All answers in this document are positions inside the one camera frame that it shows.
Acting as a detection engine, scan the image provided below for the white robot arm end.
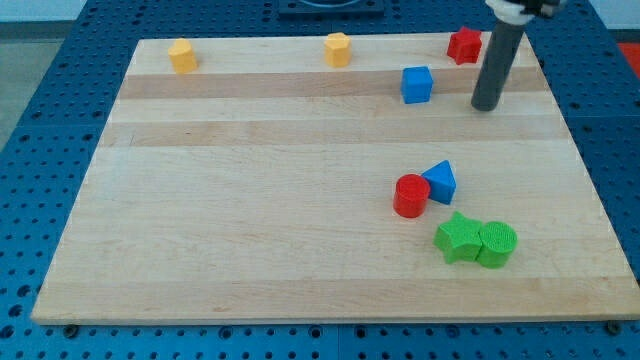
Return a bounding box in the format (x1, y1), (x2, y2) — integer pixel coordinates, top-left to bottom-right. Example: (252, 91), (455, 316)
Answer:
(485, 0), (568, 26)

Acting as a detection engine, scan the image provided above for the wooden board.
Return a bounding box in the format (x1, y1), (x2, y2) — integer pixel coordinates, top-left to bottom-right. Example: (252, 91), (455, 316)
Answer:
(31, 33), (639, 325)

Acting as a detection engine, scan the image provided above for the red cylinder block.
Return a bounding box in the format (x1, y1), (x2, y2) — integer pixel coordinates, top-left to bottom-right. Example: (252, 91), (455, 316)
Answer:
(393, 174), (431, 218)

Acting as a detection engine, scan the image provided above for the blue triangle block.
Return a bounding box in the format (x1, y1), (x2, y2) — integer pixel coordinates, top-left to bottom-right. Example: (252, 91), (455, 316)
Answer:
(421, 160), (457, 205)

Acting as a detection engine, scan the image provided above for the yellow hexagon block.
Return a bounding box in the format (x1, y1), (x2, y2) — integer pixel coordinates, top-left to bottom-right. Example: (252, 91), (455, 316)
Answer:
(324, 32), (351, 68)

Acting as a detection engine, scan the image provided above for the blue cube block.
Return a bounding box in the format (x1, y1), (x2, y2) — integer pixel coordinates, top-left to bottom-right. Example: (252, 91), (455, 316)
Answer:
(400, 66), (434, 104)

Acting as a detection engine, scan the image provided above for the green star block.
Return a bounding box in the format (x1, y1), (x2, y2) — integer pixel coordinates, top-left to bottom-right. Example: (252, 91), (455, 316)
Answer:
(433, 211), (483, 264)

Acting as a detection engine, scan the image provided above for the yellow heart block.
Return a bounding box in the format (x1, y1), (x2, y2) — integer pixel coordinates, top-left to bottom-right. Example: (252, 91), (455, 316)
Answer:
(167, 38), (198, 74)

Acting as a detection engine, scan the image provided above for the green cylinder block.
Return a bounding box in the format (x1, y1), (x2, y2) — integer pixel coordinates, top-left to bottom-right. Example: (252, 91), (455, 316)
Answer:
(476, 221), (518, 269)

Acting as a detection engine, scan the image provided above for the red star block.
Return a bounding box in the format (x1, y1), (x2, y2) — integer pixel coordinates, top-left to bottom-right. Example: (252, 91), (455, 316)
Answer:
(446, 26), (482, 65)

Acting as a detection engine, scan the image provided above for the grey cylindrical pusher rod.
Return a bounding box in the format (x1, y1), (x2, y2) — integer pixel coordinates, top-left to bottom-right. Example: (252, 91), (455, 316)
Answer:
(471, 20), (525, 112)

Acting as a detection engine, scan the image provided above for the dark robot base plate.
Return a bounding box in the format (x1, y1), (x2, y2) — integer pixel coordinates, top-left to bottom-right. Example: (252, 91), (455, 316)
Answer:
(277, 0), (385, 18)

